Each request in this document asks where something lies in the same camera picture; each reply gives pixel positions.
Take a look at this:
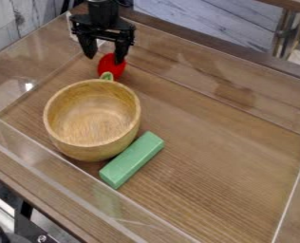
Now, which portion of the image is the metal table leg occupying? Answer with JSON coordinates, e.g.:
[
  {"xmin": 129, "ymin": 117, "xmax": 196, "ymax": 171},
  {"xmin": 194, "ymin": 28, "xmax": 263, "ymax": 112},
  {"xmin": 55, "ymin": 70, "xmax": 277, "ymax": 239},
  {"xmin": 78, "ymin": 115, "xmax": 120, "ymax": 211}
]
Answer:
[{"xmin": 272, "ymin": 9, "xmax": 300, "ymax": 60}]

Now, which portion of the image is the red plush fruit green stem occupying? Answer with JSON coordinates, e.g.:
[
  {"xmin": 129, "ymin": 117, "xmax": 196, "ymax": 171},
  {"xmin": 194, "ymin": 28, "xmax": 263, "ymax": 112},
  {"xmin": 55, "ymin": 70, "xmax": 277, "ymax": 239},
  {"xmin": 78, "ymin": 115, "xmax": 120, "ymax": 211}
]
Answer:
[{"xmin": 97, "ymin": 53, "xmax": 126, "ymax": 81}]

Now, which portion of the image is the wooden bowl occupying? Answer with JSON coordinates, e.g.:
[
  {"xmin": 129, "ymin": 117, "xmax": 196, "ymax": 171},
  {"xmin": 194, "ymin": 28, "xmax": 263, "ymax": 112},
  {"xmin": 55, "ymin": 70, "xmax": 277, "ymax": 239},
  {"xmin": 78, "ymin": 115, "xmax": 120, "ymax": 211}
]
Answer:
[{"xmin": 43, "ymin": 79, "xmax": 141, "ymax": 162}]

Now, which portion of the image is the black table frame bracket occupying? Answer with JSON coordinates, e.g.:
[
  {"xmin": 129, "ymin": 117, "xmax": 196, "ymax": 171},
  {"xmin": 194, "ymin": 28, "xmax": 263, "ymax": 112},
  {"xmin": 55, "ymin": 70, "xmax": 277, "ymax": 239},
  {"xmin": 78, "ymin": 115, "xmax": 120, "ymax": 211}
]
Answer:
[{"xmin": 14, "ymin": 201, "xmax": 60, "ymax": 243}]

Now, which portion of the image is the green rectangular block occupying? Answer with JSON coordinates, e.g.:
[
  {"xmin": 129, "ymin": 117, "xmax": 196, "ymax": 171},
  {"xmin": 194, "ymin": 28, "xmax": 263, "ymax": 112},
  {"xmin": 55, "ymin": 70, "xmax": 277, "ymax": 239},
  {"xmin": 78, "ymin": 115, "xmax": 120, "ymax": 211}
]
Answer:
[{"xmin": 100, "ymin": 131, "xmax": 165, "ymax": 189}]

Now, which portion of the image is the clear acrylic tray wall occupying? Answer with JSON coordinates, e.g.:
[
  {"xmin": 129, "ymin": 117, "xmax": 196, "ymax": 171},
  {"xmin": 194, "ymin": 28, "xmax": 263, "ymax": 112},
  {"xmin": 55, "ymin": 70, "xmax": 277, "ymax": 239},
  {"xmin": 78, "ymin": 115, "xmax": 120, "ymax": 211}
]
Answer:
[{"xmin": 0, "ymin": 120, "xmax": 200, "ymax": 243}]

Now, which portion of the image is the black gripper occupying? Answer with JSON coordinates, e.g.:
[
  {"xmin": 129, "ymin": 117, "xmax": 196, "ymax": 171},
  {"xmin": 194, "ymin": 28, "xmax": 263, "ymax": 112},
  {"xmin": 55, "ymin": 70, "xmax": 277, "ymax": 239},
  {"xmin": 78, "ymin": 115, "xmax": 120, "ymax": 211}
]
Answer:
[{"xmin": 78, "ymin": 0, "xmax": 136, "ymax": 65}]

